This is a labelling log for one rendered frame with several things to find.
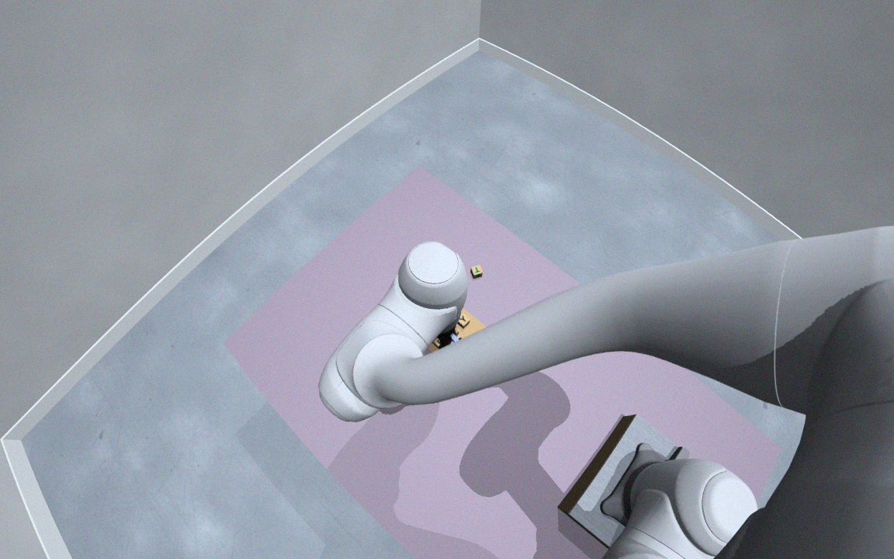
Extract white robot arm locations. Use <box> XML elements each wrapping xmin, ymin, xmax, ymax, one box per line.
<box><xmin>318</xmin><ymin>226</ymin><xmax>894</xmax><ymax>559</ymax></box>

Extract tan square mat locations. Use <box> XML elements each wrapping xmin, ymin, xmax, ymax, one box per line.
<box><xmin>428</xmin><ymin>309</ymin><xmax>486</xmax><ymax>352</ymax></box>

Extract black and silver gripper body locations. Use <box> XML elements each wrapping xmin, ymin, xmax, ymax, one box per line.
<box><xmin>437</xmin><ymin>326</ymin><xmax>456</xmax><ymax>340</ymax></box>

